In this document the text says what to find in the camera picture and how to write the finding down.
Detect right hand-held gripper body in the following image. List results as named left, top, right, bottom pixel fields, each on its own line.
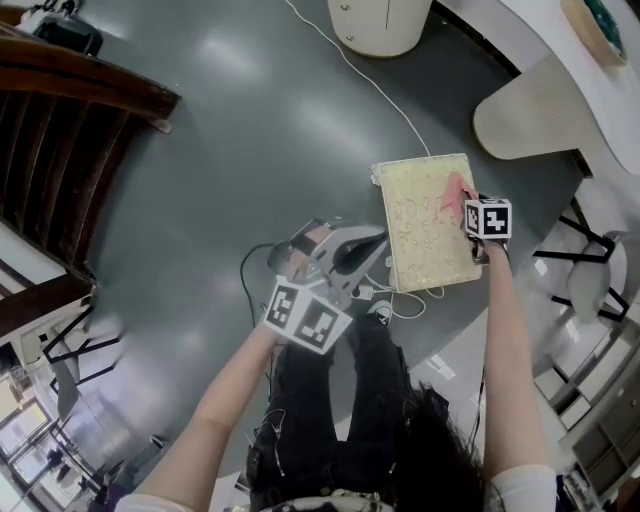
left=463, top=198, right=514, bottom=265

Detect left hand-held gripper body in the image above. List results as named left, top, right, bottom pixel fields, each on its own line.
left=263, top=219, right=359, bottom=356

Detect pink cloth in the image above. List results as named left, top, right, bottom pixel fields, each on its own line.
left=439, top=172, right=480, bottom=222

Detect cream upholstered stool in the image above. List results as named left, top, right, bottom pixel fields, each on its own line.
left=370, top=153, right=484, bottom=294

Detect person's left forearm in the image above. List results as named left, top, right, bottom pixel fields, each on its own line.
left=133, top=324, right=292, bottom=504

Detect person's right forearm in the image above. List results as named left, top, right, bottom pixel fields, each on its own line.
left=481, top=239, right=556, bottom=482

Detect white curved desk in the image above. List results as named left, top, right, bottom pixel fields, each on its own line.
left=327, top=0, right=640, bottom=176

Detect person's black white shoe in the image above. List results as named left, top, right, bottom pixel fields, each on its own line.
left=367, top=299, right=397, bottom=329

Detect person's black trousers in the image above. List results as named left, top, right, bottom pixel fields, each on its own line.
left=246, top=309, right=484, bottom=512

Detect beige bowl with green contents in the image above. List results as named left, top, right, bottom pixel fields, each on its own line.
left=559, top=0, right=629, bottom=67

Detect grey shelving unit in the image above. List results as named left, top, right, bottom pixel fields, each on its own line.
left=533, top=319, right=640, bottom=497

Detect black and white printed shirt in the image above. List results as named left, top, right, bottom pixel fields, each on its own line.
left=114, top=464, right=557, bottom=512

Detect black floor cable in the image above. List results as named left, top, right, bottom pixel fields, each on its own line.
left=239, top=242, right=281, bottom=322

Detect white chair with black frame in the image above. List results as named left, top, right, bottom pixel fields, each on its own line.
left=39, top=299, right=122, bottom=422
left=531, top=198, right=632, bottom=324

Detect white floor cable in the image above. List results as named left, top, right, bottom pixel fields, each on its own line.
left=283, top=0, right=447, bottom=321

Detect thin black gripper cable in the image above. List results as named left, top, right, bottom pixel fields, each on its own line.
left=466, top=368, right=489, bottom=462

